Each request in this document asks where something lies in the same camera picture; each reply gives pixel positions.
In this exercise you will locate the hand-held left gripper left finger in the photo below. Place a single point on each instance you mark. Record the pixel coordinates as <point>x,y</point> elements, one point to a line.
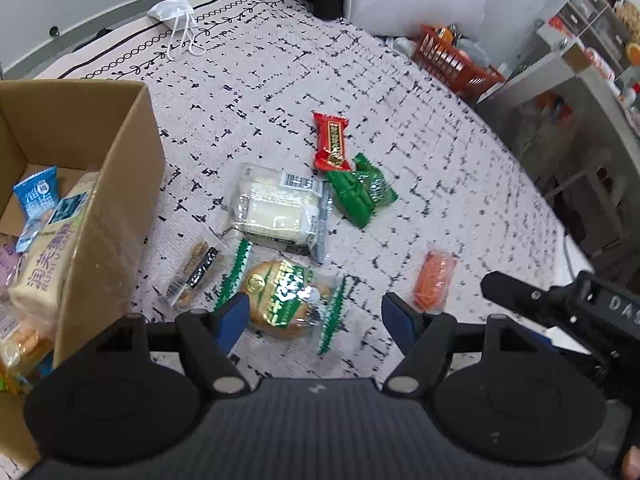
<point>232,317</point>

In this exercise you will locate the clear white bread packet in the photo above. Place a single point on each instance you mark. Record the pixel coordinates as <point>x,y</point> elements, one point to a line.
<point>280,210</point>

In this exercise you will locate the red plastic basket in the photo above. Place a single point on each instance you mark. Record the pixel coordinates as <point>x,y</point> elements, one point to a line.
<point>457,62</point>

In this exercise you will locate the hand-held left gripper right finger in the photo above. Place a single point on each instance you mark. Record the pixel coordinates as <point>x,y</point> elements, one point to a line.
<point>400,312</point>

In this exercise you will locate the white bed sheet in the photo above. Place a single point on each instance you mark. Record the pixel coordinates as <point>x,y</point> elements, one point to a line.
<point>580,262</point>

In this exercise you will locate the brown cardboard box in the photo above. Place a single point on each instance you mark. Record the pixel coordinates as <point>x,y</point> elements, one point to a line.
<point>120,210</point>

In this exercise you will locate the orange ball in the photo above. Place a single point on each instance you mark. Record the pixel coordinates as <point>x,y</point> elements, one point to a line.
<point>634,51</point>

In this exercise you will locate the black white printed blanket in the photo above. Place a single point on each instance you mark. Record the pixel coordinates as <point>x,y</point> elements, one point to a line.
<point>400,160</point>

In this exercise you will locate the long white bread packet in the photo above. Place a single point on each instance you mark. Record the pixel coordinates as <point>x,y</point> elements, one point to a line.
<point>45,275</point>

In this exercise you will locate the white shelf unit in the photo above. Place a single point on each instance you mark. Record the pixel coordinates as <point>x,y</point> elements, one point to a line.
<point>560,90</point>

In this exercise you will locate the grey drawer organiser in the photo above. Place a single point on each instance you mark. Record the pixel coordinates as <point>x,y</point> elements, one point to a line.
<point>595,7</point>

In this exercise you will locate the purple snack packet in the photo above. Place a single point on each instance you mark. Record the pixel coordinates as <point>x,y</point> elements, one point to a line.
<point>6,265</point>

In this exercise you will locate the orange cracker packet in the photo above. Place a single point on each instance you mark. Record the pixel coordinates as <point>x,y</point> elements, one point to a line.
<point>20,347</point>

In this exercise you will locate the pink orange snack packet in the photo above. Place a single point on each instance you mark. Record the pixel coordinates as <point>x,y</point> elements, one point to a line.
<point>435,280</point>

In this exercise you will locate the round bun green packet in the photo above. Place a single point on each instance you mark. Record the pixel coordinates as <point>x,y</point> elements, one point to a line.
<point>285,300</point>

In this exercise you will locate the red snack bar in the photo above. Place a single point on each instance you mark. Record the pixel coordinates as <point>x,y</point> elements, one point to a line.
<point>332,142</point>

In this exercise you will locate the person's right hand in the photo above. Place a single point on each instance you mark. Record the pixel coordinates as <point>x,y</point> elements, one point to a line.
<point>634,461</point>

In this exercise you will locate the dark stick snack packet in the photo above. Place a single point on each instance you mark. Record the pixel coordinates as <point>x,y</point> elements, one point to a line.
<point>195,272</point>

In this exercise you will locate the green snack packet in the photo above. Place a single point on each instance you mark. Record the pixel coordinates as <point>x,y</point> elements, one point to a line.
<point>362,190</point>

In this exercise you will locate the white face mask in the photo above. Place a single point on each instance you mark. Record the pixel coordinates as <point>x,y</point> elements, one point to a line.
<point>170,10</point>

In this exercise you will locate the blue white snack packet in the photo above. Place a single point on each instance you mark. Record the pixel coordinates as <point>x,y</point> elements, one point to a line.
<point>37,200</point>

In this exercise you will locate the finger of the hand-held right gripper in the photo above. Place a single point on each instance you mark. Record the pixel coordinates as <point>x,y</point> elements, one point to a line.
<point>520,292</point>

